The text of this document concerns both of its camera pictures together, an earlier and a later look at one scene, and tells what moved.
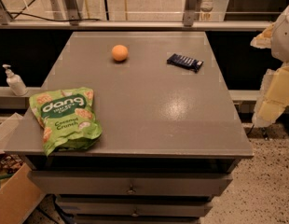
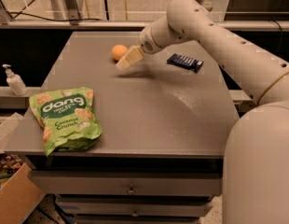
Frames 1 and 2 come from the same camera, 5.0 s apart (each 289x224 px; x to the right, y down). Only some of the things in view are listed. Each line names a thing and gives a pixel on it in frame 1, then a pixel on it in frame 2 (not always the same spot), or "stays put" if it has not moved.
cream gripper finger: x=276 y=94 → x=148 y=45
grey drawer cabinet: x=172 y=135 stays put
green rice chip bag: x=67 y=119 stays put
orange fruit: x=119 y=52 stays put
